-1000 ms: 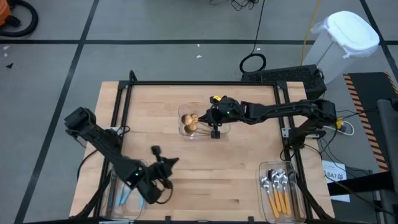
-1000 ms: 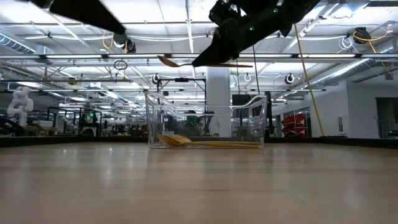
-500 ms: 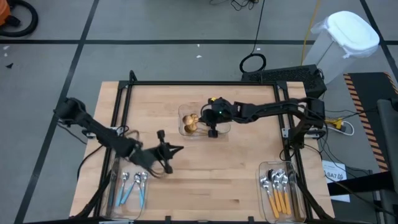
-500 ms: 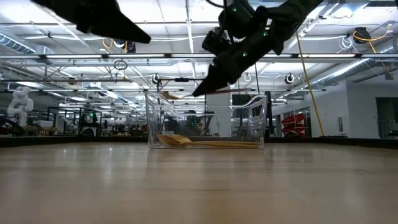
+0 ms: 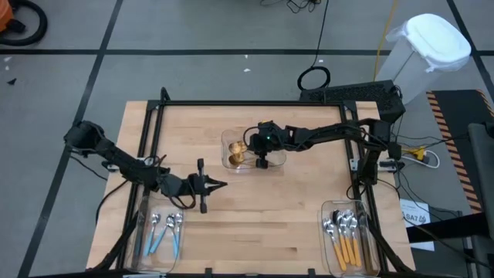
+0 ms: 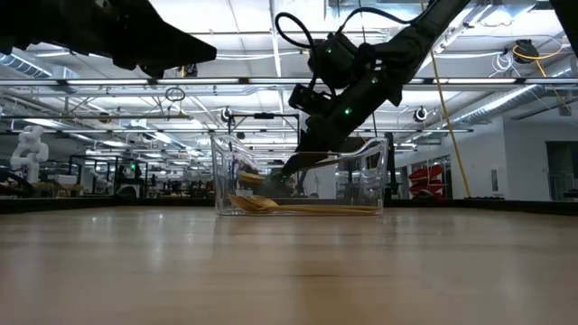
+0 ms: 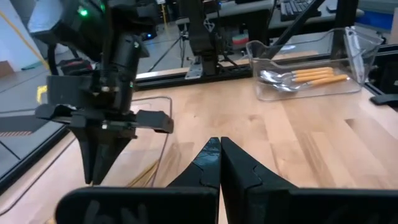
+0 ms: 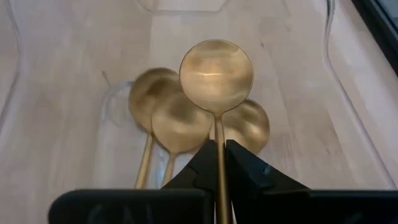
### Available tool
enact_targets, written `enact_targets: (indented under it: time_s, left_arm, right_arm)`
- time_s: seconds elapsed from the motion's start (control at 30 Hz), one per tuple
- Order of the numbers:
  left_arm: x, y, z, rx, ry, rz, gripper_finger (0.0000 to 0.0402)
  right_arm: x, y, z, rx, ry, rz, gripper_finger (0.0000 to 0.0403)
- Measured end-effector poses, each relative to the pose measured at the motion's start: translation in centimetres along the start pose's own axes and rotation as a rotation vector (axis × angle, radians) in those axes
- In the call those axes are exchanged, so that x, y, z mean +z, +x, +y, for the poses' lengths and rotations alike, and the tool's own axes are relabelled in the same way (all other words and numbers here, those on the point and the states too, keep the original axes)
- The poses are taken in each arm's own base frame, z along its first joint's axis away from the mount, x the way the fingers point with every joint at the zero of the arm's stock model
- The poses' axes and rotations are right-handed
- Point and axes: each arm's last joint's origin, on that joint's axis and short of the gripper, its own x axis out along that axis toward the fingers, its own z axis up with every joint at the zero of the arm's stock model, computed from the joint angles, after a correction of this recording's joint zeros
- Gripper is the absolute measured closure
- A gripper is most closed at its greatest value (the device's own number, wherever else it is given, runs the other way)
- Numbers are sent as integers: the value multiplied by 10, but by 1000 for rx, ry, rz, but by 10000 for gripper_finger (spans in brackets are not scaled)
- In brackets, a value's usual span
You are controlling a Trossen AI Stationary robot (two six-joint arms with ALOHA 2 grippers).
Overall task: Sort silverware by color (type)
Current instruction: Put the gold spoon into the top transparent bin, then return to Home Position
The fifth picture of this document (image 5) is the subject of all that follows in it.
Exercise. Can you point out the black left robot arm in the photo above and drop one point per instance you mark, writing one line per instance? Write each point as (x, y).
(116, 156)

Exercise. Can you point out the black perforated computer case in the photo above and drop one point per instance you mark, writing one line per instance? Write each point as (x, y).
(347, 92)

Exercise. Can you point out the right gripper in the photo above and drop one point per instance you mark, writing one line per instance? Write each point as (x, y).
(270, 141)

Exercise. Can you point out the white paper label sheet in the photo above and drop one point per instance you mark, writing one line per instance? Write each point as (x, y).
(415, 208)

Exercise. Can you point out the clear plastic bin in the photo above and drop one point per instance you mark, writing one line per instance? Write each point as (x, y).
(328, 266)
(162, 262)
(279, 162)

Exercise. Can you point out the black aluminium table frame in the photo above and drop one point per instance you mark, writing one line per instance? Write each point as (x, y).
(251, 103)

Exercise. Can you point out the black hazard-striped mat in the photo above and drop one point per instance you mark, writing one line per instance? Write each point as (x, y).
(455, 116)

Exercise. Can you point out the black metal beam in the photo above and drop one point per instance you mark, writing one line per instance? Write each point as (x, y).
(455, 231)

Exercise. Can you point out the black floor scrap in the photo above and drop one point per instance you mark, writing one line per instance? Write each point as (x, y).
(11, 81)

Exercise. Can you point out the black power adapter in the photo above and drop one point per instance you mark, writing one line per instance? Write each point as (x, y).
(394, 150)

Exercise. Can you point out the orange vacuum cleaner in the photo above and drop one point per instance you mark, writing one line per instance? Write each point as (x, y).
(4, 15)

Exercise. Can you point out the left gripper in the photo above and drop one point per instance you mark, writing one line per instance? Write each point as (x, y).
(198, 184)

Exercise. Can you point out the white lidded trash can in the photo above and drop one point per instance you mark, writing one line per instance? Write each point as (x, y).
(436, 38)

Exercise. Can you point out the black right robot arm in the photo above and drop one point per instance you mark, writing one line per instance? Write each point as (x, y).
(335, 131)

